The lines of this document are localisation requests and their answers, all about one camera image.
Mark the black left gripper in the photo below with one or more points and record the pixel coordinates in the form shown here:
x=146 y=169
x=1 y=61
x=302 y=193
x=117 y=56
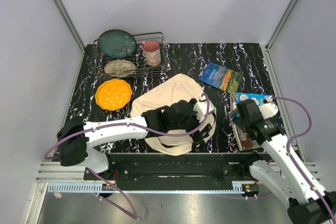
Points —
x=203 y=133

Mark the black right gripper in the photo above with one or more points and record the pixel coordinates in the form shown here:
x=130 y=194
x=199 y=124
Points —
x=231 y=114

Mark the yellow picture book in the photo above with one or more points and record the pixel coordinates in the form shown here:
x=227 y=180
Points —
x=244 y=142

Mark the cream canvas student bag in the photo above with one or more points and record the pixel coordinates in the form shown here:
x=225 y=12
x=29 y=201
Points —
x=180 y=87

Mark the blue comic book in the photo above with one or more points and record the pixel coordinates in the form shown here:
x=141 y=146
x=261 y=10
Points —
x=246 y=98

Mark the Animal Farm paperback book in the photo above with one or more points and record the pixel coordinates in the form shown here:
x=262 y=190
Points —
x=221 y=78

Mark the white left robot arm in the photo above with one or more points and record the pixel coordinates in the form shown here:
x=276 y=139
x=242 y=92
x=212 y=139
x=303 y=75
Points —
x=77 y=142

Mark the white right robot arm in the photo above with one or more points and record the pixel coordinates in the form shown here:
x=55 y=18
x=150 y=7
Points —
x=305 y=198

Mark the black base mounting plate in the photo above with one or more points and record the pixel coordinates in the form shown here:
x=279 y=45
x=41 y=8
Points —
x=188 y=169

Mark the orange dotted plate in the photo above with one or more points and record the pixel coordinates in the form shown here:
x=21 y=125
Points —
x=113 y=94

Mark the pink patterned mug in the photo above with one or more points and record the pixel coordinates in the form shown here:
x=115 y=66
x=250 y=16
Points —
x=151 y=51

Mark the beige patterned plate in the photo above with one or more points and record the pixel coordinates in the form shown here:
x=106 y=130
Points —
x=120 y=68

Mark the dark green plate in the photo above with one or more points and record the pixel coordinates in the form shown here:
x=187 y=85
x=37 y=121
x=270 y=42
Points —
x=117 y=43

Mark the wire dish rack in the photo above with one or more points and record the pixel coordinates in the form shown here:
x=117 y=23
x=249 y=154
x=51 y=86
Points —
x=99 y=59

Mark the white cable duct strip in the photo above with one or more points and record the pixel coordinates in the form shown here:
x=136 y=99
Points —
x=95 y=187

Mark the aluminium frame rail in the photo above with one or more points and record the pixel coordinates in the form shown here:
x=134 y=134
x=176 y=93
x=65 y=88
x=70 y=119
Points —
x=70 y=25

